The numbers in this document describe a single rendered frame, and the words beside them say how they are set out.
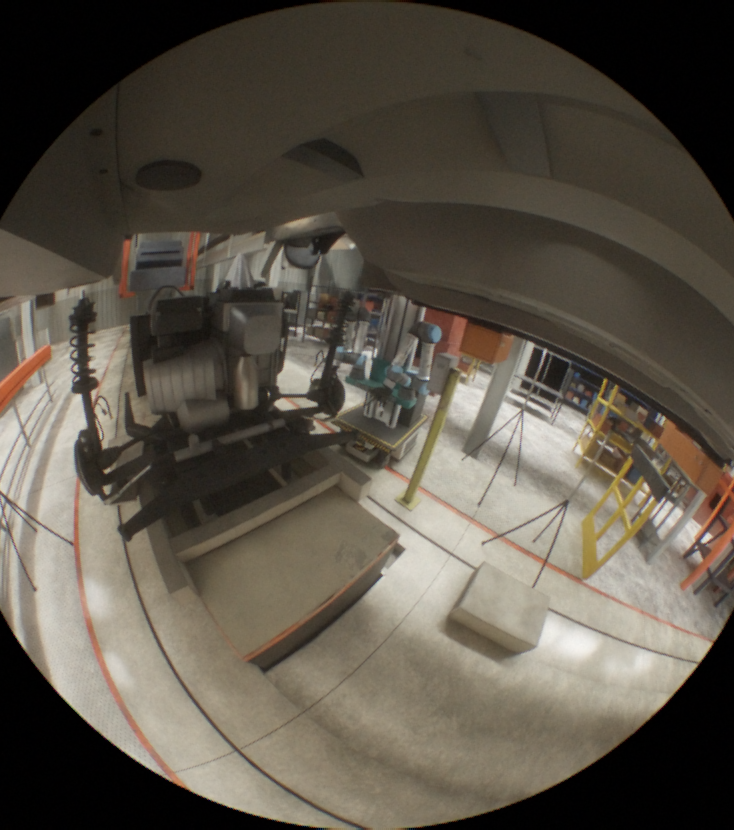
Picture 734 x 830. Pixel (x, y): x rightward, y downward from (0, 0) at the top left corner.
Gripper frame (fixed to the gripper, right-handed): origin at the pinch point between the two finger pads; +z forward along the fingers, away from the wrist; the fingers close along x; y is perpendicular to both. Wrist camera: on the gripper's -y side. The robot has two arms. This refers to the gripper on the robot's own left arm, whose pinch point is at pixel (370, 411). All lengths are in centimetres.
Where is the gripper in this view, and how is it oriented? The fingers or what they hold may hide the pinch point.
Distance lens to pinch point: 167.1
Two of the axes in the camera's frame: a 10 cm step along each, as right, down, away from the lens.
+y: 7.4, 3.2, 5.9
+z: -5.1, 8.4, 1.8
